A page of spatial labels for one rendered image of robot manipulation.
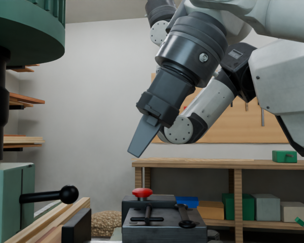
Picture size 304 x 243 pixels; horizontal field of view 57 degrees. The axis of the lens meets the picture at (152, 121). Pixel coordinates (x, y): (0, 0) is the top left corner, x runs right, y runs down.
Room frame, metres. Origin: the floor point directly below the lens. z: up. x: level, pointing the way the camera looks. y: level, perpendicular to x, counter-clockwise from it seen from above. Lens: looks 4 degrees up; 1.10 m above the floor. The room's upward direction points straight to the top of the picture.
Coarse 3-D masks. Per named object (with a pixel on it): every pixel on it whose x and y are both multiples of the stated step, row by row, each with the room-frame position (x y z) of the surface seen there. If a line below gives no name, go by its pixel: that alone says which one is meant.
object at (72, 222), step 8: (88, 208) 0.42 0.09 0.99; (80, 216) 0.38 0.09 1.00; (88, 216) 0.41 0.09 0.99; (64, 224) 0.35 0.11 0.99; (72, 224) 0.34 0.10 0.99; (80, 224) 0.36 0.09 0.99; (88, 224) 0.41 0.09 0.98; (64, 232) 0.34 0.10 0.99; (72, 232) 0.34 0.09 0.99; (80, 232) 0.36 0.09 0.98; (88, 232) 0.41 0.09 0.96; (64, 240) 0.34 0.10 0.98; (72, 240) 0.34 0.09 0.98; (80, 240) 0.37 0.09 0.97; (88, 240) 0.41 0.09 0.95
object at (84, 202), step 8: (80, 200) 0.73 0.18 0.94; (88, 200) 0.75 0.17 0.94; (72, 208) 0.65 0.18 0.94; (80, 208) 0.67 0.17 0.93; (64, 216) 0.58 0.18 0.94; (72, 216) 0.61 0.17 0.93; (48, 224) 0.53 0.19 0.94; (56, 224) 0.53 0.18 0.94; (40, 232) 0.48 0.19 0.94; (32, 240) 0.45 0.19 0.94
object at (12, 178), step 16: (0, 176) 0.26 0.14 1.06; (16, 176) 0.29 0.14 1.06; (32, 176) 0.32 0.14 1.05; (0, 192) 0.26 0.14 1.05; (16, 192) 0.29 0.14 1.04; (32, 192) 0.32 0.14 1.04; (0, 208) 0.26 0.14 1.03; (16, 208) 0.29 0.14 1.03; (32, 208) 0.33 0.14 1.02; (0, 224) 0.26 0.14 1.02; (16, 224) 0.29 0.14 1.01; (0, 240) 0.26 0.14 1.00
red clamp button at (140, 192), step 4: (140, 188) 0.42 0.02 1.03; (144, 188) 0.42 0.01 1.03; (132, 192) 0.41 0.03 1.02; (136, 192) 0.40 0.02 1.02; (140, 192) 0.40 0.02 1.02; (144, 192) 0.40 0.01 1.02; (148, 192) 0.40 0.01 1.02; (152, 192) 0.41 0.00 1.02; (136, 196) 0.41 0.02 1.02; (140, 196) 0.40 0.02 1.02; (144, 196) 0.40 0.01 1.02; (148, 196) 0.41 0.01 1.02
